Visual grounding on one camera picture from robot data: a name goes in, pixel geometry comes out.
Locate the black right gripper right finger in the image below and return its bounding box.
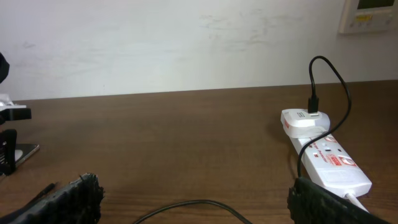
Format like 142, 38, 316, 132
287, 177, 389, 224

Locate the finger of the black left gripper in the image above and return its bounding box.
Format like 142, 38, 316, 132
1, 129, 17, 176

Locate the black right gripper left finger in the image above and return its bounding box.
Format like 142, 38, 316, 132
1, 173, 104, 224

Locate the black smartphone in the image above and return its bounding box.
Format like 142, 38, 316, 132
15, 144, 40, 167

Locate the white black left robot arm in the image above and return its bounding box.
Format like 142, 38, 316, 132
1, 54, 17, 176

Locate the white usb charger adapter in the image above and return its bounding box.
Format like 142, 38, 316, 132
280, 109, 330, 139

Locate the white power strip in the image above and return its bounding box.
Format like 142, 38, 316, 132
289, 134, 372, 198

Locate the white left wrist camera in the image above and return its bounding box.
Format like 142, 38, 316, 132
1, 93, 32, 124

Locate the white power strip cord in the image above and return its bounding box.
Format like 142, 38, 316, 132
344, 192, 370, 213

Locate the black usb charging cable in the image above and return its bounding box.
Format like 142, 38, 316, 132
23, 55, 353, 224

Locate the white wall control panel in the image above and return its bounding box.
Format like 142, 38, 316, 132
338, 0, 397, 34

